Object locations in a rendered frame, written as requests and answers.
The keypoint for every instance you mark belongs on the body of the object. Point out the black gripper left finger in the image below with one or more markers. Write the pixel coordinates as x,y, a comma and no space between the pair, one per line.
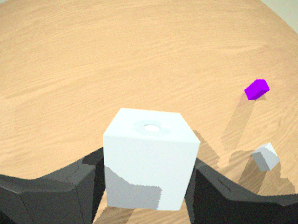
70,195

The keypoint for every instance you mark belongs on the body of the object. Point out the small purple block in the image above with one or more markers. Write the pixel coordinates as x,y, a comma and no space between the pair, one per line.
256,89

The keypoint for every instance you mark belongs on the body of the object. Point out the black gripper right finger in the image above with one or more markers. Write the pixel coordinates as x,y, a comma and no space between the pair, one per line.
213,199

